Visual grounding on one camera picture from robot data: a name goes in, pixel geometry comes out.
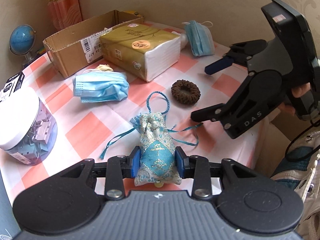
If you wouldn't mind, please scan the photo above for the blue face mask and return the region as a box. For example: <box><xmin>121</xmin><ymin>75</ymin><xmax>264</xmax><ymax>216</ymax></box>
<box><xmin>73</xmin><ymin>72</ymin><xmax>129</xmax><ymax>103</ymax></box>
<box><xmin>182</xmin><ymin>20</ymin><xmax>215</xmax><ymax>57</ymax></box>

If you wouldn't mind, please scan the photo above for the blue embroidered sachet pouch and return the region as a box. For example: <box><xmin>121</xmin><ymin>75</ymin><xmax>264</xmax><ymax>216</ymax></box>
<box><xmin>99</xmin><ymin>91</ymin><xmax>199</xmax><ymax>187</ymax></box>

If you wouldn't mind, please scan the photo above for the white knotted cloth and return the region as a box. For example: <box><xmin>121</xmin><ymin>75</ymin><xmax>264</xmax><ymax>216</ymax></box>
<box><xmin>171</xmin><ymin>31</ymin><xmax>188</xmax><ymax>50</ymax></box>

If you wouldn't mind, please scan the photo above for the yellow knotted cleaning cloth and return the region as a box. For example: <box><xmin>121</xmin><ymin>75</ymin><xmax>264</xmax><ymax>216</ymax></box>
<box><xmin>96</xmin><ymin>64</ymin><xmax>113</xmax><ymax>72</ymax></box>

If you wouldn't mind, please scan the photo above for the person's right hand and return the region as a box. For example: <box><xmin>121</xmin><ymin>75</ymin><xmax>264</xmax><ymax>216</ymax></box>
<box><xmin>278</xmin><ymin>83</ymin><xmax>311</xmax><ymax>116</ymax></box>

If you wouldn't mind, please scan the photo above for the brown knitted hair scrunchie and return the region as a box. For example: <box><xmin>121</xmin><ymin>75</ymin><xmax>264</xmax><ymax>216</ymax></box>
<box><xmin>171</xmin><ymin>80</ymin><xmax>201</xmax><ymax>105</ymax></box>

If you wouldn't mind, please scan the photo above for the orange checkered tablecloth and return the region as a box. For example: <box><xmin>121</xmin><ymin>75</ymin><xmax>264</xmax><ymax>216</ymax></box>
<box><xmin>1</xmin><ymin>44</ymin><xmax>269</xmax><ymax>200</ymax></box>

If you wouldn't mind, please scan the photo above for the gold tissue pack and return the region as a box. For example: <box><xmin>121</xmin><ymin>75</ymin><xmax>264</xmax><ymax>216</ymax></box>
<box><xmin>100</xmin><ymin>23</ymin><xmax>181</xmax><ymax>82</ymax></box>

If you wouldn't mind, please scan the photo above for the clear jar white lid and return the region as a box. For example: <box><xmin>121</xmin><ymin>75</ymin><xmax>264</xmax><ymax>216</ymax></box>
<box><xmin>1</xmin><ymin>87</ymin><xmax>57</xmax><ymax>166</ymax></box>

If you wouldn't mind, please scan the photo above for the yellow toy car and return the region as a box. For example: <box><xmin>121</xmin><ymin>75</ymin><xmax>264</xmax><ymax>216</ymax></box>
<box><xmin>125</xmin><ymin>10</ymin><xmax>141</xmax><ymax>17</ymax></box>

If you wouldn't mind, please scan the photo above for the open cardboard box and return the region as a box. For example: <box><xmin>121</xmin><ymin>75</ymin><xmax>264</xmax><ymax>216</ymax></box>
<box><xmin>43</xmin><ymin>10</ymin><xmax>144</xmax><ymax>79</ymax></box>

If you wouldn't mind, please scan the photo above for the black white pen box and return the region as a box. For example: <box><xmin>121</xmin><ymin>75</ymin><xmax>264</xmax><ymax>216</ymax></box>
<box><xmin>0</xmin><ymin>72</ymin><xmax>25</xmax><ymax>101</ymax></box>

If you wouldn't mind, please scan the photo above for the colourful toy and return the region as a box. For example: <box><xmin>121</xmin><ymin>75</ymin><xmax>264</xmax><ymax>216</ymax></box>
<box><xmin>36</xmin><ymin>47</ymin><xmax>46</xmax><ymax>55</ymax></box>

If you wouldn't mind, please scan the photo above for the blue desk globe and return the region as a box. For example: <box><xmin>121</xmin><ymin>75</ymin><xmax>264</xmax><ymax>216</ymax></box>
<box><xmin>9</xmin><ymin>24</ymin><xmax>36</xmax><ymax>63</ymax></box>

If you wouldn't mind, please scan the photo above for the pink orange curtain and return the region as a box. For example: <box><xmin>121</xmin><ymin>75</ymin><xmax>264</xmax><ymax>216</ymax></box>
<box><xmin>47</xmin><ymin>0</ymin><xmax>82</xmax><ymax>31</ymax></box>

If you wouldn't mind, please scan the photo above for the black cable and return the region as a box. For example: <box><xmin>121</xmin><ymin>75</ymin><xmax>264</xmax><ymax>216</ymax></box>
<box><xmin>285</xmin><ymin>114</ymin><xmax>320</xmax><ymax>163</ymax></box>

